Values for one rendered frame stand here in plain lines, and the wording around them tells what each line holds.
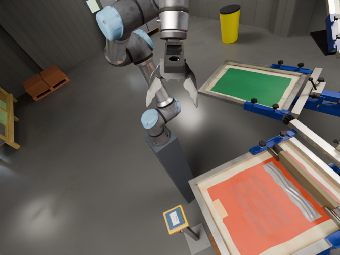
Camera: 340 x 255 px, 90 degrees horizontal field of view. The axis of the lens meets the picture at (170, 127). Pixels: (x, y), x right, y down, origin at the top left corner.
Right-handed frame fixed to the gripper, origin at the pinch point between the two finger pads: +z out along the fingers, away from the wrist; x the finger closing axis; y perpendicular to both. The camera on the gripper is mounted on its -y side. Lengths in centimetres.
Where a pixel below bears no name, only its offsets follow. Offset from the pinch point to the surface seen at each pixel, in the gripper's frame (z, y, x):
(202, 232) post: 156, 74, -38
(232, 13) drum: -103, 360, -140
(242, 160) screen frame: 49, 48, -51
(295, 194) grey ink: 57, 25, -74
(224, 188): 64, 37, -37
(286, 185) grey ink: 56, 30, -71
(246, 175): 57, 41, -52
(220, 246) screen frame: 77, 9, -28
